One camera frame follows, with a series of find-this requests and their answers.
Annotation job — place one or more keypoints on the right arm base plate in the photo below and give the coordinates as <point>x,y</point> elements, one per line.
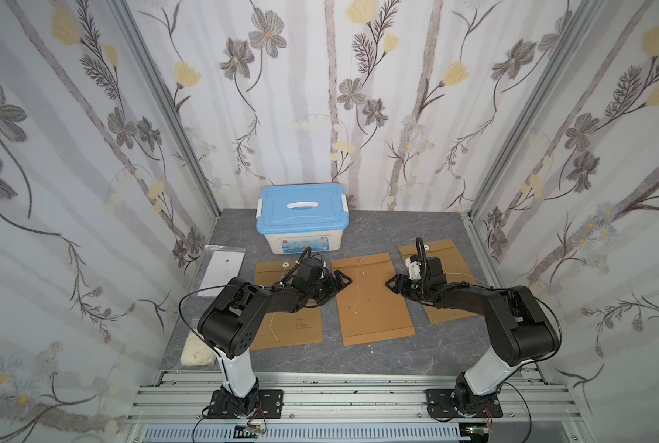
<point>443,404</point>

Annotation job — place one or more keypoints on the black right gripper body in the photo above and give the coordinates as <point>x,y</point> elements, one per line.
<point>407,284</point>

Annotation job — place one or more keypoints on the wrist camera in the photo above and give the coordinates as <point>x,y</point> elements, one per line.
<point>416,267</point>
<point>318,268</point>

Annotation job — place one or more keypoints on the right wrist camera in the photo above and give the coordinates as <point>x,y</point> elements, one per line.
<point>416,267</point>

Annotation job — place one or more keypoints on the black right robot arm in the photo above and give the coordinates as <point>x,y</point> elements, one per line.
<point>519,332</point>

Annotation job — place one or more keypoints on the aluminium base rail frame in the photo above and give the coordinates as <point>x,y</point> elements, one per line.
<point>534,410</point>

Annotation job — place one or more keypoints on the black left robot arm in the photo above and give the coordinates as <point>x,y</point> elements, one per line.
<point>232,321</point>

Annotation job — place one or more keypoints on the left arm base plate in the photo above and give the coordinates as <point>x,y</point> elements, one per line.
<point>266,403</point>

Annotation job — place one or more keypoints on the white slotted cable duct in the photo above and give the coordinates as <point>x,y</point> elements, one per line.
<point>427,432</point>

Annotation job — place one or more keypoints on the blue lid storage box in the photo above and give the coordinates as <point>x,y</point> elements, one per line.
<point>298,217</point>

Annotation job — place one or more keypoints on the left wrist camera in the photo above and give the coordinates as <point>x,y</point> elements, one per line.
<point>318,268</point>

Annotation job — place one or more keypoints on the bag of white material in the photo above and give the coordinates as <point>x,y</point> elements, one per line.
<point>196,353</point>

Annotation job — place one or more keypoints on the clear plastic zip bag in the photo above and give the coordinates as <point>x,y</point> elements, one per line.
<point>218,266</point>

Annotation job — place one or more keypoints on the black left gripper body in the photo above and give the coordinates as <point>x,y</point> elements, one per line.
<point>327,282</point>

